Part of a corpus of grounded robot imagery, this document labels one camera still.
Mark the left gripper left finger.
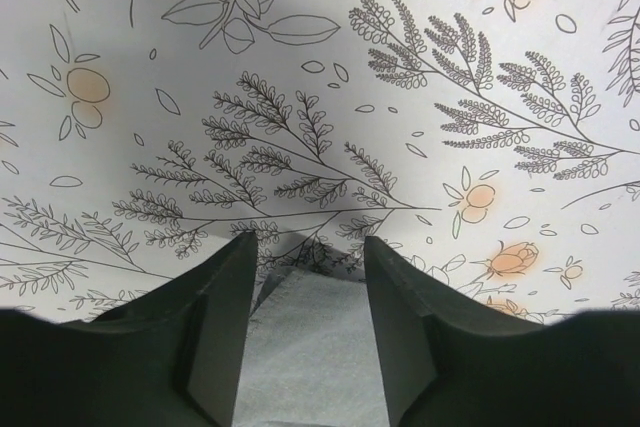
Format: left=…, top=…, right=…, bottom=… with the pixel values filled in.
left=1, top=233, right=258, bottom=426

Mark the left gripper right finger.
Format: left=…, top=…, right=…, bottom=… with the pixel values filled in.
left=364, top=237, right=639, bottom=426

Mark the grey long sleeve shirt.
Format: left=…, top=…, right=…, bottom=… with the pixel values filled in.
left=233, top=270, right=389, bottom=426

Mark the floral patterned table mat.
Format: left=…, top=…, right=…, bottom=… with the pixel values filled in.
left=1, top=0, right=639, bottom=323

